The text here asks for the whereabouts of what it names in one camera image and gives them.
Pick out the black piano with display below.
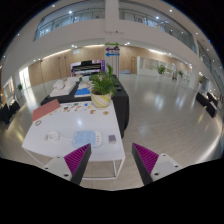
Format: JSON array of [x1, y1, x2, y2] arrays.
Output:
[[70, 59, 106, 78]]

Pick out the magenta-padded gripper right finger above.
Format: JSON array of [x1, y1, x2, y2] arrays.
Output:
[[131, 142, 184, 186]]

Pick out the potted plant in striped pot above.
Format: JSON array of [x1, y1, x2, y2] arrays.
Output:
[[88, 63, 118, 109]]

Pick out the light blue power strip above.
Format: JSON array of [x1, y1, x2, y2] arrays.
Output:
[[71, 130, 104, 149]]

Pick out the red flat sheet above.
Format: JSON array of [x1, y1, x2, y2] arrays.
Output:
[[32, 98, 62, 122]]

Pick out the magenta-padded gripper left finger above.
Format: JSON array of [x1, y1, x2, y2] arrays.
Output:
[[42, 143, 92, 186]]

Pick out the direction sign with arrows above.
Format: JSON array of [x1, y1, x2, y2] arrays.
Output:
[[104, 41, 121, 78]]

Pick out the white coiled cable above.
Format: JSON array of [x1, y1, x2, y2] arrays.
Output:
[[44, 130, 74, 143]]

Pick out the black-covered side table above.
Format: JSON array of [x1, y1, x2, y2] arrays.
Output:
[[0, 99, 21, 125], [195, 91, 223, 118]]

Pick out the white architectural model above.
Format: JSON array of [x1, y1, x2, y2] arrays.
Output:
[[49, 77, 78, 98]]

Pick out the blue flat board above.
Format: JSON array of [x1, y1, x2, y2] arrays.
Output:
[[73, 87, 92, 98]]

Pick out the large background potted plant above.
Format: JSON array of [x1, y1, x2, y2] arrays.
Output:
[[156, 64, 167, 75]]

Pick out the black-clothed table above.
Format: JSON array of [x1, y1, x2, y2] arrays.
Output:
[[40, 75, 130, 139]]

